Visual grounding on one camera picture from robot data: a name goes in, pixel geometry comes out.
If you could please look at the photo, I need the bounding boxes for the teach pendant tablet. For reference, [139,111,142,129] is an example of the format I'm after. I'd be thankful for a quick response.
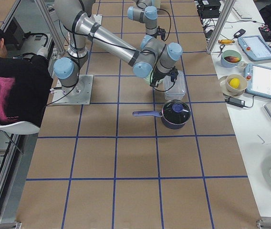
[244,63,271,99]
[238,35,271,61]

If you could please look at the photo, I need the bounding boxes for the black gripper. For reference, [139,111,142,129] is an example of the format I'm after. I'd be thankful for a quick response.
[150,67,178,87]

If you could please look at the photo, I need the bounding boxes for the blue bowl with fruit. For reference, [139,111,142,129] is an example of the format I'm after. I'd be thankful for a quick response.
[220,50,242,68]

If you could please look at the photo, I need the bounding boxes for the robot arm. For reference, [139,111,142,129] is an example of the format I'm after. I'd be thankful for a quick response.
[127,0,166,41]
[54,0,183,88]

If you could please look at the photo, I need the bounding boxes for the black scissors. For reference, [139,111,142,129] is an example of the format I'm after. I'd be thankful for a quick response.
[218,44,226,57]

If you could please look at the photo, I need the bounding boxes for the beige bowl with lemon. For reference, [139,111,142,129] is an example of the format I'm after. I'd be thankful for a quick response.
[219,74,248,96]

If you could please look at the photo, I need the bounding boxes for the aluminium frame post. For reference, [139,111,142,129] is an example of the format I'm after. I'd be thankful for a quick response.
[206,0,235,54]

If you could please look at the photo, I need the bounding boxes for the clear plastic food container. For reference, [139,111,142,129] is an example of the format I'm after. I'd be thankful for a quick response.
[163,70,186,100]

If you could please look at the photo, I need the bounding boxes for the dark blue saucepan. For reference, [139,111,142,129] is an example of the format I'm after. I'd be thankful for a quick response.
[132,99,191,129]

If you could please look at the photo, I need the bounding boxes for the person in black clothes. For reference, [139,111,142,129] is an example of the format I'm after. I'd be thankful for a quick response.
[0,29,53,126]

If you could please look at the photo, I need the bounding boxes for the yellow handled screwdriver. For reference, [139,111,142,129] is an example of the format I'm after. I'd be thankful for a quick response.
[218,39,235,44]

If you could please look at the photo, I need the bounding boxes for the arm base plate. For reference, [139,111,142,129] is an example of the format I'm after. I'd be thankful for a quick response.
[51,74,94,105]
[90,14,103,24]

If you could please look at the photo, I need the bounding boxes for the cream and chrome toaster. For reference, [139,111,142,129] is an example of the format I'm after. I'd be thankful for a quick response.
[151,0,161,8]

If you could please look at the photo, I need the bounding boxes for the black power adapter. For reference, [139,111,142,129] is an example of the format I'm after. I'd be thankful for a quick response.
[225,97,245,108]

